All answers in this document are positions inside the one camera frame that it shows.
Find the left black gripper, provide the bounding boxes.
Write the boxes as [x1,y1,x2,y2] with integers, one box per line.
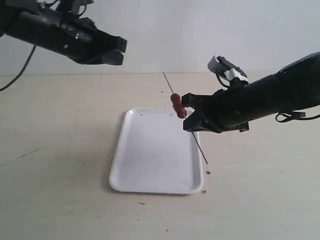
[37,9,127,66]

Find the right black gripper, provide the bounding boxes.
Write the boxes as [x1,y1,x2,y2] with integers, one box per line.
[181,84,251,133]

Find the thin metal skewer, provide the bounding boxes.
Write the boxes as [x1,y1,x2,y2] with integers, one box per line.
[162,72,208,164]

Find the red meat piece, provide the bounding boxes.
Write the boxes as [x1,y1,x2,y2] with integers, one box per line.
[172,99,185,112]
[176,108,188,119]
[170,93,181,103]

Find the left grey Piper arm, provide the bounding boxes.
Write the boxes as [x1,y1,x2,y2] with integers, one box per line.
[0,0,127,66]

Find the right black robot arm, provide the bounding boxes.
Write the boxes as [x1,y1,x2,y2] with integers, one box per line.
[181,52,320,134]

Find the white rectangular plastic tray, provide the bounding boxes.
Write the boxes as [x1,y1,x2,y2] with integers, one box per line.
[108,107,204,195]

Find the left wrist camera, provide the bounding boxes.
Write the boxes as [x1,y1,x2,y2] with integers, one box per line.
[55,0,95,14]

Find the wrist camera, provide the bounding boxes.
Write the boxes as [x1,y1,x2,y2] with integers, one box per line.
[55,0,95,14]
[207,55,247,82]

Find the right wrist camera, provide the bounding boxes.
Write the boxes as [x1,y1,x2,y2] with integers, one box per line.
[207,55,247,82]

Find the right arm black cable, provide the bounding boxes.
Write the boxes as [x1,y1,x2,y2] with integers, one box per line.
[214,72,320,123]

